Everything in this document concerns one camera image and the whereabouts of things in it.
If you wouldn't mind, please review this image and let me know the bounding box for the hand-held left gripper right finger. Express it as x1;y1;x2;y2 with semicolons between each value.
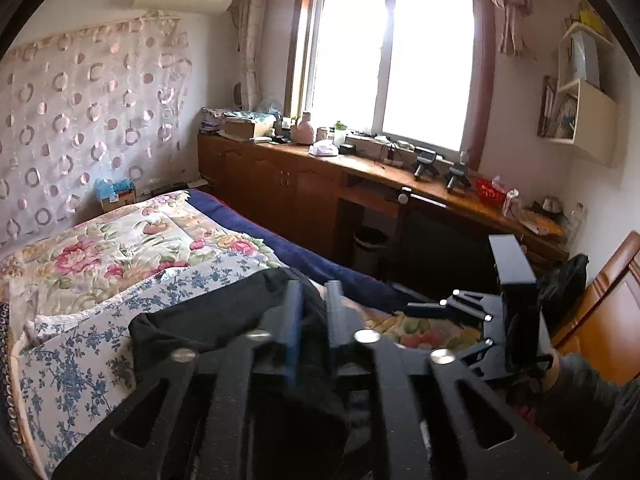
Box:
325;281;578;480

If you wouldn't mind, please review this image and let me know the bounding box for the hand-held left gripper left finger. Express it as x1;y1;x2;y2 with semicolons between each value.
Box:
52;281;304;480

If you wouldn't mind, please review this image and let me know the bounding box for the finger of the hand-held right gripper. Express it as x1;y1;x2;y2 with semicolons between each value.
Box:
405;289;497;323
451;338;507;379

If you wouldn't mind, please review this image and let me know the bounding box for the black shirt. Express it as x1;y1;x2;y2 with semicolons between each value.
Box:
129;267;352;480

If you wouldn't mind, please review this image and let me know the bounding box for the person's right forearm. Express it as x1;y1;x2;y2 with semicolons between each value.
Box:
536;353;640;472

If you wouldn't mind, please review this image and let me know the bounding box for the black bag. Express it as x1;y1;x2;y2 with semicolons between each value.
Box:
537;253;589;312

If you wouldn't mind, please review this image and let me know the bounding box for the black chair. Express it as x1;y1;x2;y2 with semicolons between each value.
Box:
395;187;502;302

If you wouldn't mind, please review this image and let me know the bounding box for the navy blue blanket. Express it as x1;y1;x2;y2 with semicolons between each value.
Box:
187;189;417;312

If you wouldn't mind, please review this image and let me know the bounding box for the grey trash bin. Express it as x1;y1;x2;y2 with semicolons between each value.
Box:
352;227;389;272

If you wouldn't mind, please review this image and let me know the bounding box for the yellow packet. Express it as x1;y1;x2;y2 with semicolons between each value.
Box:
520;210;564;237

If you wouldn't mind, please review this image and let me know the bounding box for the wooden bed headboard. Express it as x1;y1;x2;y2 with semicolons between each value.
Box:
550;231;640;387

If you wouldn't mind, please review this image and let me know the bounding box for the clear plastic bottle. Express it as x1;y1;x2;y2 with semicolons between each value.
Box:
569;203;586;241

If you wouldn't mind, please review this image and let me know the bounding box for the red basket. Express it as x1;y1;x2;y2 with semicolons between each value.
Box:
474;178;506;209

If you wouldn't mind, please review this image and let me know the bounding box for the black stand device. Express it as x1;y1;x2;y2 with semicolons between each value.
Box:
413;149;439;181
444;159;471;194

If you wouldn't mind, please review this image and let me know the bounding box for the wooden desk cabinet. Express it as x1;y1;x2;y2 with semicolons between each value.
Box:
197;132;572;282

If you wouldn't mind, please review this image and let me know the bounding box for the floral blanket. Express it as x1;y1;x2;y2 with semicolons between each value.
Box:
0;190;482;352

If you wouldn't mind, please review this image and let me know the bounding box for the flat cardboard box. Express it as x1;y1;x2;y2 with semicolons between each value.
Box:
222;115;277;142

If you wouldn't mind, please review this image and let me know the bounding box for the cardboard box with blue packets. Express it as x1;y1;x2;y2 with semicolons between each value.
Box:
95;177;137;214

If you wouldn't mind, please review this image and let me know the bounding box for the window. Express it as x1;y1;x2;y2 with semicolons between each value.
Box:
285;0;497;172

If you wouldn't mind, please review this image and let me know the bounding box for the hanging patterned curtain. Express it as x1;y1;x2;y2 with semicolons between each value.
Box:
235;0;267;112

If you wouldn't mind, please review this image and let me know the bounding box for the white wall shelf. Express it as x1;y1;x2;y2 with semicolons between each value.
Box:
542;22;619;169

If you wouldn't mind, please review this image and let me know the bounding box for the folded navy chain-patterned cloth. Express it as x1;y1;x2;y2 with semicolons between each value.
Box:
0;300;26;461

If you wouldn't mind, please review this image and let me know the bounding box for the circle patterned wall cloth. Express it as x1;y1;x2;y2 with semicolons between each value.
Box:
0;17;194;252

